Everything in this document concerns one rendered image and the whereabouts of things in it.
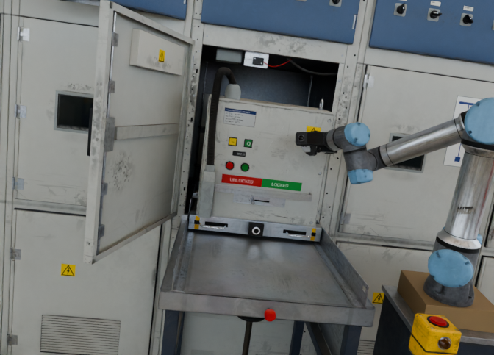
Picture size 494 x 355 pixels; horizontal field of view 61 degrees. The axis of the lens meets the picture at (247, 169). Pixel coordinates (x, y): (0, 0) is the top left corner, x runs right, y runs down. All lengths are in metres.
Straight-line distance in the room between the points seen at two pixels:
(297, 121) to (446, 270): 0.73
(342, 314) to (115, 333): 1.14
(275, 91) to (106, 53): 1.52
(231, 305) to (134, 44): 0.83
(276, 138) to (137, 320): 1.03
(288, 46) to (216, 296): 1.06
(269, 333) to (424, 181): 0.99
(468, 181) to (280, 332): 1.18
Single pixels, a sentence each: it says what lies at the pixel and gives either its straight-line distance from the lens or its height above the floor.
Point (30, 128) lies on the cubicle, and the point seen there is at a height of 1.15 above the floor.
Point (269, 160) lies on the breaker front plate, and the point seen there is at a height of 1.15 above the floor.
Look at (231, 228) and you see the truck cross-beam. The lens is 1.69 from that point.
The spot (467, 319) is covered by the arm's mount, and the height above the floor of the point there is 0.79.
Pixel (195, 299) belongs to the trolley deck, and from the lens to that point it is 1.22.
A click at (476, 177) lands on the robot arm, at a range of 1.28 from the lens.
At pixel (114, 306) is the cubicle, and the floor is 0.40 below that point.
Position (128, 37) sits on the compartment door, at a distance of 1.37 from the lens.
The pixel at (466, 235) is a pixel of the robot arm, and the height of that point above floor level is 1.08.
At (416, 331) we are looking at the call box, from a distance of 1.18.
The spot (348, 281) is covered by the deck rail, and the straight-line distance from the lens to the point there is 1.43.
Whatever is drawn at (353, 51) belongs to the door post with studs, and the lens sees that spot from 1.86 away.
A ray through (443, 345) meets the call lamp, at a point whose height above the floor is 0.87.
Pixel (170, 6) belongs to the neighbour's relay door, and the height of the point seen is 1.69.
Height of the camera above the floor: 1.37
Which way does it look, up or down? 9 degrees down
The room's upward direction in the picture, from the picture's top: 7 degrees clockwise
